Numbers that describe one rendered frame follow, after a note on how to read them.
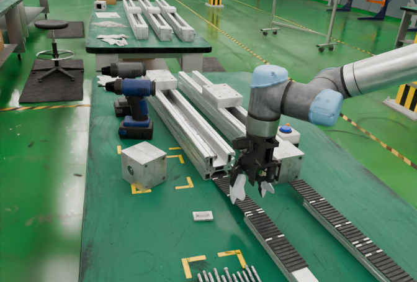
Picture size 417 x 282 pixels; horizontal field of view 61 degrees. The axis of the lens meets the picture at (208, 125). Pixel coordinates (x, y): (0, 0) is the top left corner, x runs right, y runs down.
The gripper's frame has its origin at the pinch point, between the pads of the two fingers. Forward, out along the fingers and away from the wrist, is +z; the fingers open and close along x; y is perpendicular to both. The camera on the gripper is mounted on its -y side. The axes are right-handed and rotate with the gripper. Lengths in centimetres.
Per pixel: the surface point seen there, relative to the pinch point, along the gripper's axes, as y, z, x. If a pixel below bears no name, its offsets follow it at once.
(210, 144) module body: -30.1, 1.2, 2.5
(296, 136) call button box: -25.4, 0.4, 34.6
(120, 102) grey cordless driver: -70, 0, -20
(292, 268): 22.7, 2.2, -1.1
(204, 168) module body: -17.6, 1.5, -4.7
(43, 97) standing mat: -299, 84, -57
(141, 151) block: -24.0, -3.5, -22.2
